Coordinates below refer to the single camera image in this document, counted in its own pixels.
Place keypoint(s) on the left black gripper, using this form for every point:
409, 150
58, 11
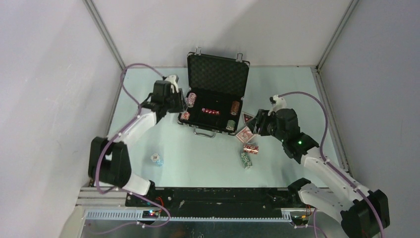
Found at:
181, 105

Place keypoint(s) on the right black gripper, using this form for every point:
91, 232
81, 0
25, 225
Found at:
259, 122

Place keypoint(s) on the red white chip stack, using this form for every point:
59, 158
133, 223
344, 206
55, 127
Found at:
185, 116
252, 149

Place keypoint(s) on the black poker set case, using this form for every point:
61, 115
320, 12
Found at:
217, 81

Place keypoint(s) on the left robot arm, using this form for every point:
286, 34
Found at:
109, 160

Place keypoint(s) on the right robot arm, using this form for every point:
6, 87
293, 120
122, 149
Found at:
361, 212

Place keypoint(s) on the pink white chip stack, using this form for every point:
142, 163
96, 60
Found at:
191, 99

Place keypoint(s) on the red playing card deck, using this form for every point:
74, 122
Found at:
245, 135

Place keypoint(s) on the orange brown chip stack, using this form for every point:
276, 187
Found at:
235, 108

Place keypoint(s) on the row of red dice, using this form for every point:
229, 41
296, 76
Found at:
210, 111

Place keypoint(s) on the white green chip stack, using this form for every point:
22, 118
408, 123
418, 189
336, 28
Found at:
230, 125

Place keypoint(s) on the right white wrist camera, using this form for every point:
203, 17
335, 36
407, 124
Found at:
277, 103

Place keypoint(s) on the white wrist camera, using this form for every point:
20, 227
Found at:
173, 80
277, 103

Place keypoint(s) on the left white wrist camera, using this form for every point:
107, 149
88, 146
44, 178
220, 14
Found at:
173, 80

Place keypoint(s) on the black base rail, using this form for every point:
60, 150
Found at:
210, 202

